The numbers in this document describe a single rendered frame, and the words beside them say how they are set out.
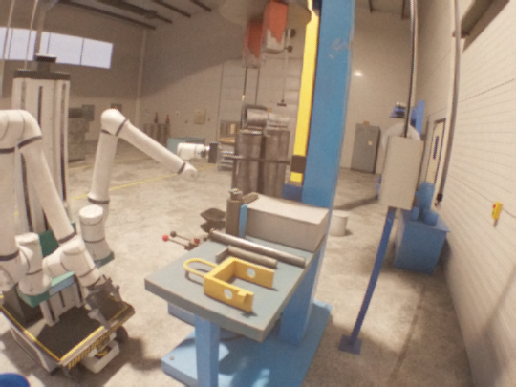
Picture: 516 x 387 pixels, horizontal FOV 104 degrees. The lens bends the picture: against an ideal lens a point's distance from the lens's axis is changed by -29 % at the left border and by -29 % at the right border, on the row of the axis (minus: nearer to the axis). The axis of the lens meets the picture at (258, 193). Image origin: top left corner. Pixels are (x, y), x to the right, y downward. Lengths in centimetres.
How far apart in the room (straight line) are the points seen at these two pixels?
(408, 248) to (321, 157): 238
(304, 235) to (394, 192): 71
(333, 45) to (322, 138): 50
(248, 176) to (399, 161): 88
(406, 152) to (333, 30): 77
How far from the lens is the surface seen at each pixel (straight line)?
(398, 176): 166
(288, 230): 117
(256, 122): 168
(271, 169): 306
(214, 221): 158
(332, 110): 149
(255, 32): 196
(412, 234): 359
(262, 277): 89
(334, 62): 153
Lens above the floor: 156
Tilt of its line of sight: 15 degrees down
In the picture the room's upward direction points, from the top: 6 degrees clockwise
